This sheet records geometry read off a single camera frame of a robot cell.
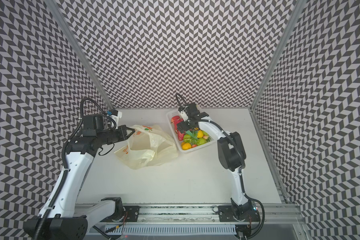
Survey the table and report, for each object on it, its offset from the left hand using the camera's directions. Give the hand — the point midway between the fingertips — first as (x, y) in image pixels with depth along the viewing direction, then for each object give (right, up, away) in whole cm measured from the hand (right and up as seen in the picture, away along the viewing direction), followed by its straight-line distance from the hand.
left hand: (134, 131), depth 72 cm
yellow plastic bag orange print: (+6, -7, +2) cm, 10 cm away
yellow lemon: (+34, -3, +20) cm, 39 cm away
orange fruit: (+25, -10, +18) cm, 32 cm away
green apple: (+26, -6, +22) cm, 34 cm away
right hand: (+24, +1, +25) cm, 35 cm away
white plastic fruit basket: (+15, +11, +31) cm, 36 cm away
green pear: (+34, -7, +20) cm, 40 cm away
